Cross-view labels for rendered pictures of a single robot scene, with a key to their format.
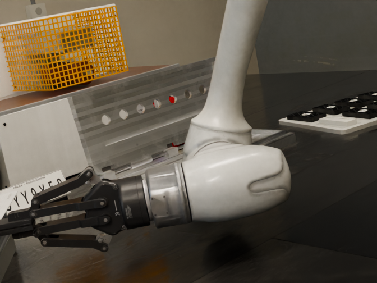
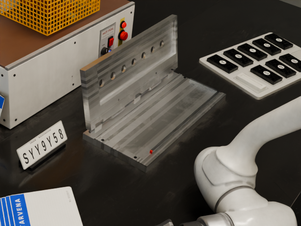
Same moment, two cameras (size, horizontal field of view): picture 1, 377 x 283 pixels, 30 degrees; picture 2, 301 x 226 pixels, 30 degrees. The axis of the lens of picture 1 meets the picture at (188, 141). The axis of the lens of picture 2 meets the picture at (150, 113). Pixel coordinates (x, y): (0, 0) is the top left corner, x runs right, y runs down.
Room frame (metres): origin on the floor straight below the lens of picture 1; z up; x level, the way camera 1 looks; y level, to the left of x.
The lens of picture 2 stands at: (0.31, 0.48, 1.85)
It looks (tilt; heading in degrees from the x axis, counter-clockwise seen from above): 36 degrees down; 339
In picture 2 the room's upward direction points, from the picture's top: 8 degrees clockwise
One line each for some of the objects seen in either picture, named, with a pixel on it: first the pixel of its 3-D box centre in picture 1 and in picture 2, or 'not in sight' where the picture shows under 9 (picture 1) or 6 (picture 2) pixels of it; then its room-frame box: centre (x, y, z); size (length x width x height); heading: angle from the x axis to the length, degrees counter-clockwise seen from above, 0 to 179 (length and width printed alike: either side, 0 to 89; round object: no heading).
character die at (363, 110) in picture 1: (363, 113); (266, 74); (1.69, -0.44, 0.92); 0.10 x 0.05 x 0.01; 27
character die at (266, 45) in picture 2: (376, 96); (266, 46); (1.87, -0.52, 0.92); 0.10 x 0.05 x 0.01; 22
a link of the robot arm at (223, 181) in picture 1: (237, 180); (257, 223); (1.01, -0.06, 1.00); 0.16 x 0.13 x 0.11; 92
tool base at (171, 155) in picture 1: (197, 158); (159, 113); (1.53, -0.01, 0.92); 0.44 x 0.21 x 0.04; 130
